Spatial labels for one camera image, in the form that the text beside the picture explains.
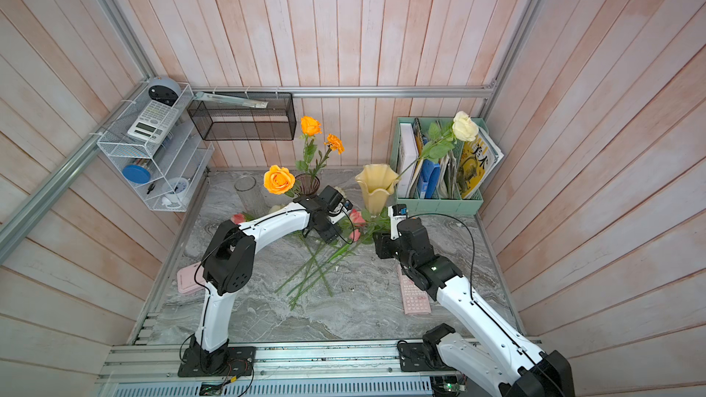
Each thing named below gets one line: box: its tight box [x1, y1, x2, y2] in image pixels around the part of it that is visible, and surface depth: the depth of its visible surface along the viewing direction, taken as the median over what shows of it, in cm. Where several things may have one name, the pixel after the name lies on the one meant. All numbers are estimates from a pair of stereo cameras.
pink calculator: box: [397, 265, 432, 316], surface depth 85 cm
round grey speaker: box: [148, 76, 182, 107], surface depth 83 cm
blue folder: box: [417, 159, 441, 199], surface depth 97 cm
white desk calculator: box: [126, 99, 180, 144], surface depth 79 cm
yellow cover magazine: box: [456, 134, 498, 200], surface depth 101 cm
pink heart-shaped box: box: [176, 261, 207, 295], surface depth 87 cm
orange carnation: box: [312, 134, 346, 178], surface depth 87 cm
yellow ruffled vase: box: [354, 163, 400, 217], surface depth 94 cm
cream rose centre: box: [396, 111, 479, 182], surface depth 76 cm
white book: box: [397, 123, 419, 198], surface depth 93 cm
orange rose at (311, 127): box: [296, 115, 322, 175], surface depth 87 cm
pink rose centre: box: [349, 208, 367, 243], surface depth 100 cm
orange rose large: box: [262, 164, 296, 195], surface depth 70 cm
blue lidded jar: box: [122, 164, 151, 184], surface depth 78 cm
